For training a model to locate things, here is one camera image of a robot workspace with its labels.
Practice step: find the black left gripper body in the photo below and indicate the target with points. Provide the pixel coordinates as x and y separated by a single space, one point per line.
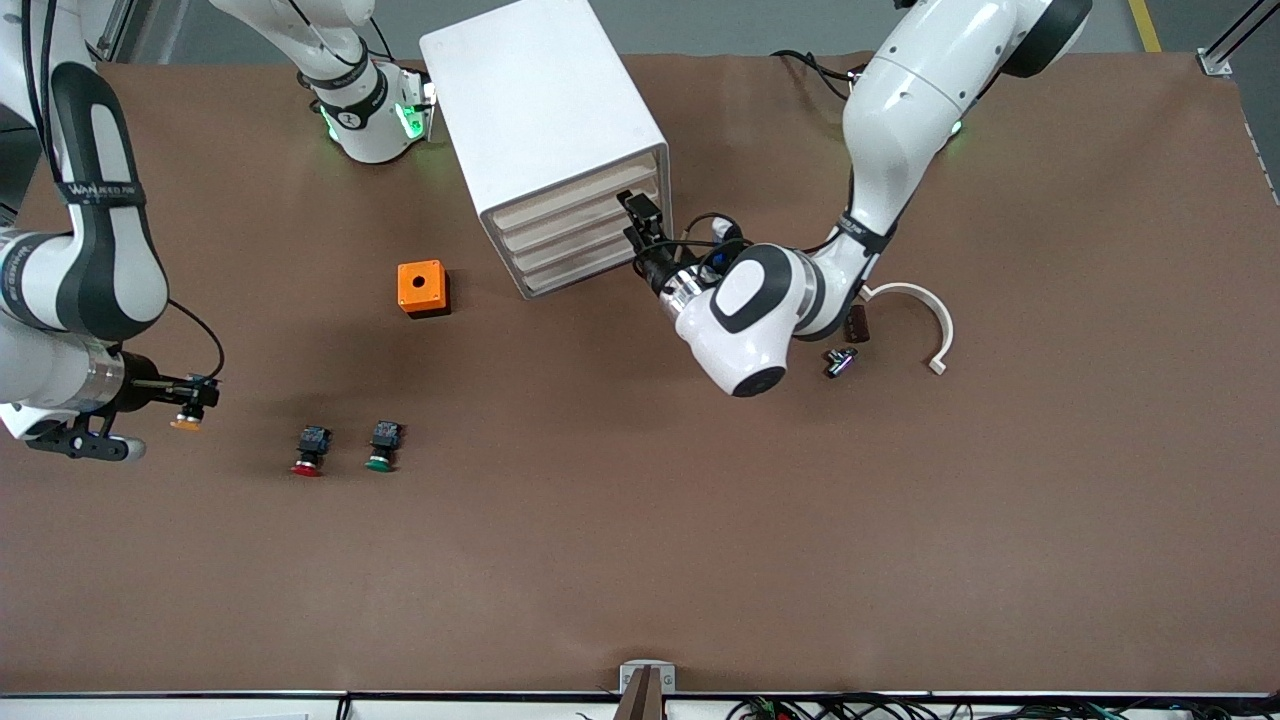
659 268

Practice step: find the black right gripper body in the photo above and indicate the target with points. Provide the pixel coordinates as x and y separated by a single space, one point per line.
137 391

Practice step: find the yellow push button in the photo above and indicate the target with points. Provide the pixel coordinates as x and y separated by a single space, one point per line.
186 425

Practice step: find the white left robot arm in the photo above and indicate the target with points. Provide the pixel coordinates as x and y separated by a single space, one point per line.
900 100

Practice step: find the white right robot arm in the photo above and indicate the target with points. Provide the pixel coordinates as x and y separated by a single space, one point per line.
100 270

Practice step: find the red push button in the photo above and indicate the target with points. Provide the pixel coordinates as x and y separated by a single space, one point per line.
312 440

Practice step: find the green push button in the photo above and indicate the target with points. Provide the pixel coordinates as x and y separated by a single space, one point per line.
385 436

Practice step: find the small silver metal part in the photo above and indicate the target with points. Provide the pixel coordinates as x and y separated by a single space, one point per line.
840 363

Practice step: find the brown terminal block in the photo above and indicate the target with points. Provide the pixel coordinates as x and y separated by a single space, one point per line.
858 325

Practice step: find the orange button enclosure box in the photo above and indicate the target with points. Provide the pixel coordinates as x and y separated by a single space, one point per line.
432 290

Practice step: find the white curved plastic bracket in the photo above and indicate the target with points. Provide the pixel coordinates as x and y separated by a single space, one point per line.
940 320

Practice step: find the white table edge rail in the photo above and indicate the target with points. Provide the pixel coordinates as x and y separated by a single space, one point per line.
150 708

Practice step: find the aluminium frame profile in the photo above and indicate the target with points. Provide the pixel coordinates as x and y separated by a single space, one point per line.
1215 62
115 30

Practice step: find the grey metal bracket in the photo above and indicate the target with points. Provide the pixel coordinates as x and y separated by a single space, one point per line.
628 680

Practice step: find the brown post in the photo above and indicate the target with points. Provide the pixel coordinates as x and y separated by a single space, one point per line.
645 700

